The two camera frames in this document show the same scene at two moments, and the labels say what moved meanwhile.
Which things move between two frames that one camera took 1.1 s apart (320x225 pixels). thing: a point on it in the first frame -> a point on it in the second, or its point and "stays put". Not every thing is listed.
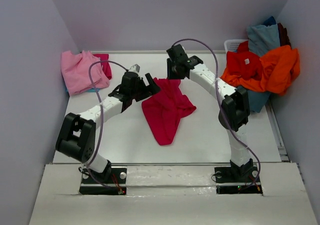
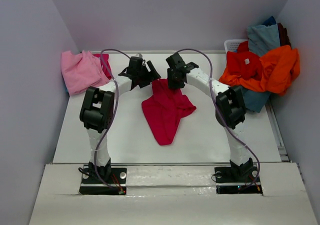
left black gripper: x=144 y=87 -> x=145 y=73
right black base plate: x=237 y=180 stays put
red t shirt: x=244 y=63 stays put
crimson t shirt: x=163 y=111 stays put
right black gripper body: x=172 y=73 -> x=174 y=79
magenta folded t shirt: x=105 y=65 stays put
